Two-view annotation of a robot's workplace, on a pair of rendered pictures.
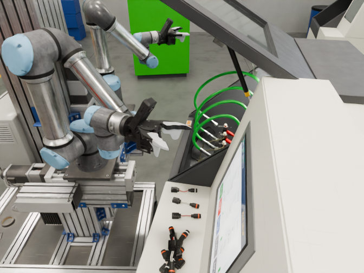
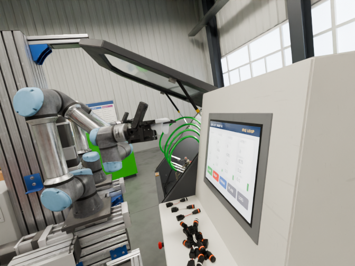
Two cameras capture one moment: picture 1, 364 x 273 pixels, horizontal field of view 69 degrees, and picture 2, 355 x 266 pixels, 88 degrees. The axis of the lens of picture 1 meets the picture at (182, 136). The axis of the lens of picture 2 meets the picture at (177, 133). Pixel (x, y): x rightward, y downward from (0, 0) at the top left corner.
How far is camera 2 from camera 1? 48 cm
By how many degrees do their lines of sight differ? 33
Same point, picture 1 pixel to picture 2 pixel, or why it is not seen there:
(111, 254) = not seen: outside the picture
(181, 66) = (131, 169)
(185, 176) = (173, 192)
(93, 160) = (91, 202)
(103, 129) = (108, 139)
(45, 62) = (52, 106)
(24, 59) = (36, 98)
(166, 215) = (171, 221)
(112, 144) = (117, 155)
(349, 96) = not seen: hidden behind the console
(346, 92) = not seen: hidden behind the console
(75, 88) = (66, 153)
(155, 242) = (173, 241)
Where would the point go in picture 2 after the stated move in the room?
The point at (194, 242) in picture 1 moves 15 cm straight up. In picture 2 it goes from (206, 227) to (201, 195)
